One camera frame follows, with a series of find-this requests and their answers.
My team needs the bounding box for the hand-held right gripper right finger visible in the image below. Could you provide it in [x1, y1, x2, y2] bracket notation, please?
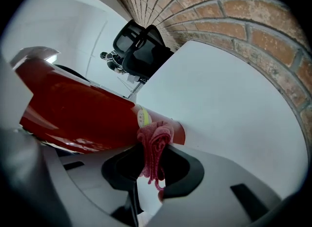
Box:
[146, 144, 285, 227]

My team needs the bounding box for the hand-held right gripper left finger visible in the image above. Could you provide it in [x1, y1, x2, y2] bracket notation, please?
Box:
[42, 143, 147, 227]

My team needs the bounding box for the red fire extinguisher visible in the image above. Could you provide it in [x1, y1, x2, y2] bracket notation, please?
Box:
[10, 46, 186, 155]

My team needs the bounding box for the pink cloth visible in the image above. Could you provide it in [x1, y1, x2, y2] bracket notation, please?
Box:
[136, 121, 175, 191]

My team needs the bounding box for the black office chair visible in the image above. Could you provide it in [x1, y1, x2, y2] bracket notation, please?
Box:
[112, 19, 175, 83]

